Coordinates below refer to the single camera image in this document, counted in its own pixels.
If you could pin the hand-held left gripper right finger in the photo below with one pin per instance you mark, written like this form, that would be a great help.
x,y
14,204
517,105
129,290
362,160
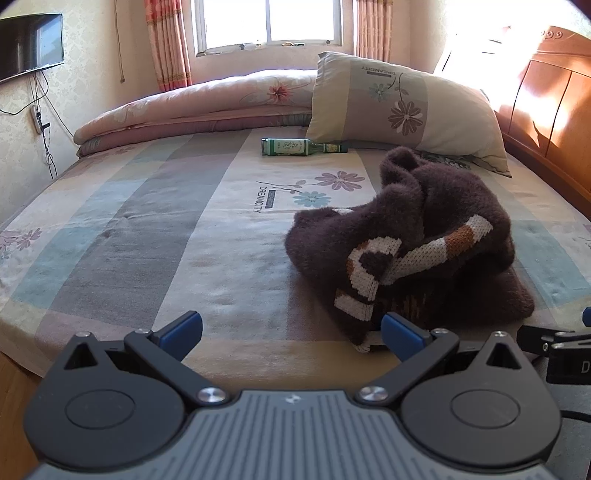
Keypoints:
x,y
401,334

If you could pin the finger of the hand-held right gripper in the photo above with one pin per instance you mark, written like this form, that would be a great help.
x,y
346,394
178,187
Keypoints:
x,y
531,337
587,316

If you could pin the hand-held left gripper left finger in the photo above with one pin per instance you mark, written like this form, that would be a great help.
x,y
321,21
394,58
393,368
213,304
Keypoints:
x,y
182,332

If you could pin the brown knit sweater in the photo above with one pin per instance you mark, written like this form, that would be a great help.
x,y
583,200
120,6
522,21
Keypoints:
x,y
438,207

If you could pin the bed with patchwork floral sheet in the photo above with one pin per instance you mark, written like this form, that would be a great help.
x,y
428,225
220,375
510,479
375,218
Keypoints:
x,y
161,230

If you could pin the green glass bottle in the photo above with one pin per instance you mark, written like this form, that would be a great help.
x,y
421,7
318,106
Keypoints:
x,y
286,146

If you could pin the wooden headboard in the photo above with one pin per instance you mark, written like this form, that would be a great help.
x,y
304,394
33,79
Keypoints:
x,y
545,106

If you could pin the folded pink floral quilt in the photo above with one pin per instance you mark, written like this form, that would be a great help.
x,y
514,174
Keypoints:
x,y
184,106

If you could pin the floral patchwork pillow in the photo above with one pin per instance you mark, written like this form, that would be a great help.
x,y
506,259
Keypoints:
x,y
397,101

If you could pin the white power strip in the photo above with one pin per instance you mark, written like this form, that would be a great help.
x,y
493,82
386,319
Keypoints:
x,y
37,120

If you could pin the window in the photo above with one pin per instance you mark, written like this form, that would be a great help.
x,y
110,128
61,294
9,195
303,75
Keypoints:
x,y
277,18

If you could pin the wall television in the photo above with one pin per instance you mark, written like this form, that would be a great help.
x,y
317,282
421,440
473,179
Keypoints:
x,y
23,46

